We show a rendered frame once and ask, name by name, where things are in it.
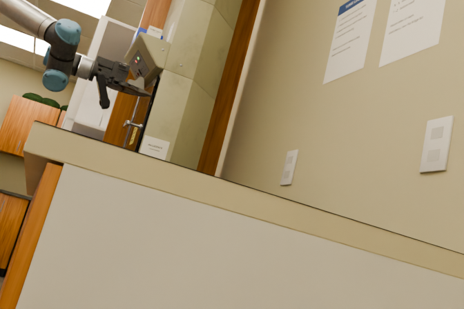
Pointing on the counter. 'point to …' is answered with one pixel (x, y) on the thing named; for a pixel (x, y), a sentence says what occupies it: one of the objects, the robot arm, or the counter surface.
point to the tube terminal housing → (189, 79)
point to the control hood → (149, 54)
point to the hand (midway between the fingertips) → (146, 95)
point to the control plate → (138, 65)
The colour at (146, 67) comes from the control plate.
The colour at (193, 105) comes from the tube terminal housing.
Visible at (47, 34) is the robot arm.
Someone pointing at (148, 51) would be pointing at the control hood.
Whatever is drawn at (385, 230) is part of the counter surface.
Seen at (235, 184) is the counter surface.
